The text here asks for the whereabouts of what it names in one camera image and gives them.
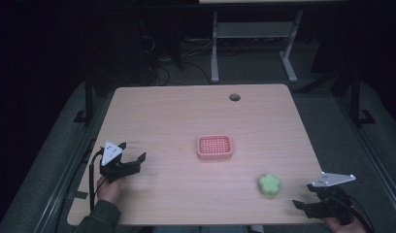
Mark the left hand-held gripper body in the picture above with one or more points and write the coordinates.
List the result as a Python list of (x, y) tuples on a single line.
[(112, 153)]

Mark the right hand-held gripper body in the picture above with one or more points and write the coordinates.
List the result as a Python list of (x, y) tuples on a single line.
[(331, 195)]

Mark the green flower-shaped soap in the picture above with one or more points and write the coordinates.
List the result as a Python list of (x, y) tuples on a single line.
[(269, 184)]

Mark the pink soap dish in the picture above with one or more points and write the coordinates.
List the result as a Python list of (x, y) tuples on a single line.
[(214, 147)]

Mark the person's right hand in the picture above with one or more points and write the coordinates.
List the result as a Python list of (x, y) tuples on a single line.
[(343, 227)]

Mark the person's left hand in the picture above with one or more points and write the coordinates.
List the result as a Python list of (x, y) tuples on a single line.
[(109, 192)]

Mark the black metal stand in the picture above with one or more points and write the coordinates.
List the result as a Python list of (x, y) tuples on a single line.
[(357, 97), (88, 100)]

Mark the white metal table frame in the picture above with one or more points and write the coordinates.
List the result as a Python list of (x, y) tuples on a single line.
[(254, 30)]

